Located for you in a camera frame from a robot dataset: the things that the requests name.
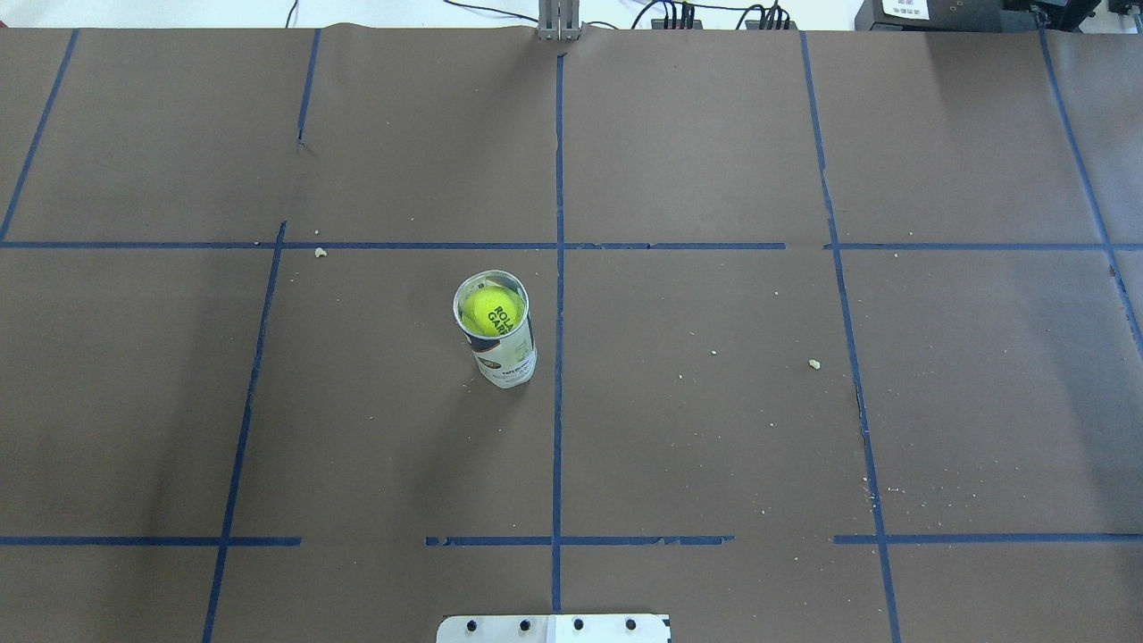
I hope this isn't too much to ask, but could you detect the yellow tennis ball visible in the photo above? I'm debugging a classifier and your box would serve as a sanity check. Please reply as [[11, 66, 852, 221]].
[[459, 286, 525, 338]]

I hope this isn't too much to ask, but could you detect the clear tennis ball can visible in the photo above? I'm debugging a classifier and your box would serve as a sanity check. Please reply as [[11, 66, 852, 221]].
[[451, 270, 538, 389]]

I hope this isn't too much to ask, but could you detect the black computer box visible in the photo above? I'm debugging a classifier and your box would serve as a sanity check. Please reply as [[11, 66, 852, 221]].
[[854, 1, 1100, 33]]

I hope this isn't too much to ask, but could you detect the aluminium frame post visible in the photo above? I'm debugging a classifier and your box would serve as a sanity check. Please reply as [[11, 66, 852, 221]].
[[538, 0, 583, 42]]

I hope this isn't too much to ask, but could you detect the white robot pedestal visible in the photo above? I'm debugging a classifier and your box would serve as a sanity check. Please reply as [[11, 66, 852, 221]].
[[435, 614, 672, 642]]

